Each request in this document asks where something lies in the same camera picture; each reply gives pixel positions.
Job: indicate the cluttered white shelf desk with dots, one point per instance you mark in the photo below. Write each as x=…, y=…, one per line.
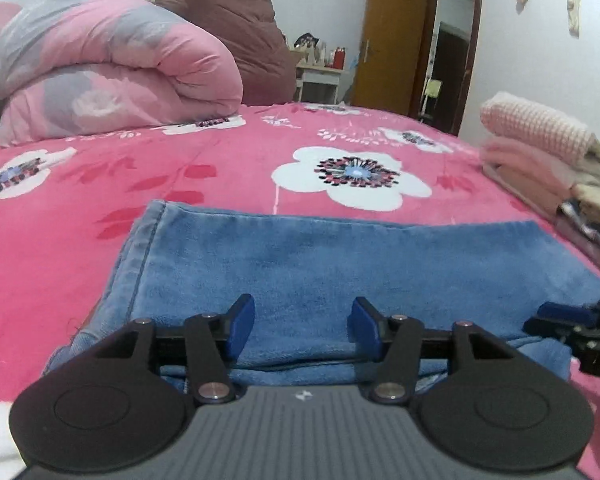
x=317, y=82

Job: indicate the patterned folded cloth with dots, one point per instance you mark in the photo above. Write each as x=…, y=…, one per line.
x=571, y=224

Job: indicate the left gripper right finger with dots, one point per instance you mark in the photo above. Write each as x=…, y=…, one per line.
x=394, y=343

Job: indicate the pink grey folded duvet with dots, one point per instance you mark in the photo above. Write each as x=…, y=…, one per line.
x=82, y=67

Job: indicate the red bottle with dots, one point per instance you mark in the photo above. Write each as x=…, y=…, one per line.
x=339, y=58

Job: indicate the brown wooden door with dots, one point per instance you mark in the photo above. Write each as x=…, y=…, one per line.
x=395, y=51

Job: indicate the person in mauve jacket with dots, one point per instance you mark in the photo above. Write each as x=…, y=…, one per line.
x=249, y=30

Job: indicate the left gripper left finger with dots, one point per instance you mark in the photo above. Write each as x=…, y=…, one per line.
x=213, y=343

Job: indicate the blue denim jeans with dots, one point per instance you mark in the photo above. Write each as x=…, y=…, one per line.
x=304, y=274

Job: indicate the pink floral bed blanket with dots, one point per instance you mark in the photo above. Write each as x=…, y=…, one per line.
x=68, y=205

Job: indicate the light pink folded blanket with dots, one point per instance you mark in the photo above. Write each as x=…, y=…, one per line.
x=545, y=169

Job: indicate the beige folded clothes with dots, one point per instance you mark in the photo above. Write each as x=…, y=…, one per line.
x=584, y=199

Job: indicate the wall hanging decoration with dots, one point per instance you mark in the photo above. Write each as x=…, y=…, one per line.
x=573, y=13

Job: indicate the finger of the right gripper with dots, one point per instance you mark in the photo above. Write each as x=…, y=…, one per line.
x=548, y=328
x=565, y=313

